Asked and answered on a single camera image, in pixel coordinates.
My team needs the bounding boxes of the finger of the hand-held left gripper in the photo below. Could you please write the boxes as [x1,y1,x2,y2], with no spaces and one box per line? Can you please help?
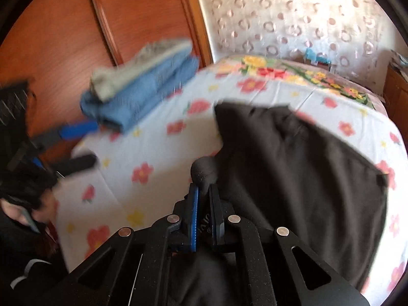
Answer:
[32,119,100,150]
[53,154,98,178]

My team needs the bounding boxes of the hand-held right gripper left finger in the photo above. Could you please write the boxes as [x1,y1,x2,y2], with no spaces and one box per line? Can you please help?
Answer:
[41,183,199,306]

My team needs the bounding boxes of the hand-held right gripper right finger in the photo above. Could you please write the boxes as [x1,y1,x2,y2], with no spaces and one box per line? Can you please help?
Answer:
[209,184,371,306]

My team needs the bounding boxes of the black pants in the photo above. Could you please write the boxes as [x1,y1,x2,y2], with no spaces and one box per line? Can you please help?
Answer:
[167,101,390,306]

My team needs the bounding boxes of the folded grey pants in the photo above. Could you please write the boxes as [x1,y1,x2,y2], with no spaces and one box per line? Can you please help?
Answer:
[90,37,193,100]

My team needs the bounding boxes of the white floral bed sheet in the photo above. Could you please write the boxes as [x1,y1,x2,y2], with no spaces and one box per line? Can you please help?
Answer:
[56,67,408,303]

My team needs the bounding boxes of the folded blue jeans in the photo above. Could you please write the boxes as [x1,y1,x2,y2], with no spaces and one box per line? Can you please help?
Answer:
[80,53,201,134]

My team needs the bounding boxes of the wooden wardrobe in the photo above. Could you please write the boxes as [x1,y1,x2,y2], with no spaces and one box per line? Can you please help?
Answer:
[0,0,214,179]

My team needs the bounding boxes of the person's dark clothing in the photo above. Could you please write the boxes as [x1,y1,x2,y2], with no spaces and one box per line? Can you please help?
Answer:
[0,194,69,306]

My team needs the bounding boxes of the blue and white box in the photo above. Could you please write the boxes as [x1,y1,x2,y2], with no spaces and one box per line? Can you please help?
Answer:
[303,48,334,69]

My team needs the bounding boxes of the white curtain with pink rings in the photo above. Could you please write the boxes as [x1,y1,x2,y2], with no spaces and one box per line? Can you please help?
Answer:
[191,0,402,98]

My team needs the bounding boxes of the wooden nightstand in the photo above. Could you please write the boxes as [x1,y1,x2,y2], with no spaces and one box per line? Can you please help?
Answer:
[381,60,408,128]

